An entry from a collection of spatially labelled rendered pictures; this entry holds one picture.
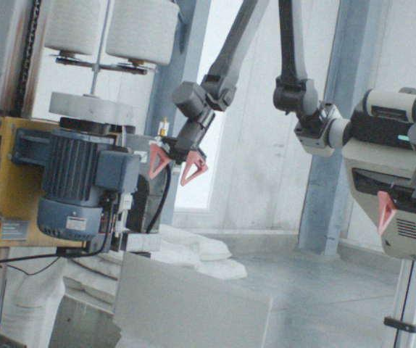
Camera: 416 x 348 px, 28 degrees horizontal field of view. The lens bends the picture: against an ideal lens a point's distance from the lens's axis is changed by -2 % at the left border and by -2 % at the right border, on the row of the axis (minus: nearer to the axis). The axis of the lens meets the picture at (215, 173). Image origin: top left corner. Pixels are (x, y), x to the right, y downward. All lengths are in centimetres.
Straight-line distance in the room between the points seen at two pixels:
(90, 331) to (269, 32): 722
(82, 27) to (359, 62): 860
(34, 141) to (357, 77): 883
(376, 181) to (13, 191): 96
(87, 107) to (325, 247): 893
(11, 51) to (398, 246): 119
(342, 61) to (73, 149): 917
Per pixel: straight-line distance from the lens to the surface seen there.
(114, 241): 239
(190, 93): 194
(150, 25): 206
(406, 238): 242
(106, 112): 195
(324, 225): 1091
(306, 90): 229
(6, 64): 209
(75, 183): 197
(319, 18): 1067
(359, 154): 234
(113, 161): 194
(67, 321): 298
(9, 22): 209
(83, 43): 227
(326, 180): 1092
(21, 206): 211
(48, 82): 742
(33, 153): 206
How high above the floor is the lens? 141
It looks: 3 degrees down
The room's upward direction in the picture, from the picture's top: 10 degrees clockwise
